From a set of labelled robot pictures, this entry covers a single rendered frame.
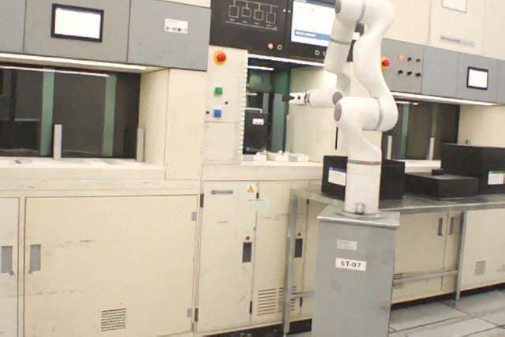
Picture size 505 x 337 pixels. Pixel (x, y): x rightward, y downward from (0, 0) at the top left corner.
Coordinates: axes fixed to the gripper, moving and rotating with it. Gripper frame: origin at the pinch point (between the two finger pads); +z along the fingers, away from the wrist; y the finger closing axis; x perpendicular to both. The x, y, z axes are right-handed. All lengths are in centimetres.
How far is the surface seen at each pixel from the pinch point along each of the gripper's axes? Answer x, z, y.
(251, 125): -13.8, 27.9, -0.5
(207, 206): -51, 12, -34
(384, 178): -33, -38, 25
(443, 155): -24, -19, 99
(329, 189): -40.5, -16.0, 14.1
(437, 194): -40, -48, 53
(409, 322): -119, -15, 85
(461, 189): -38, -51, 68
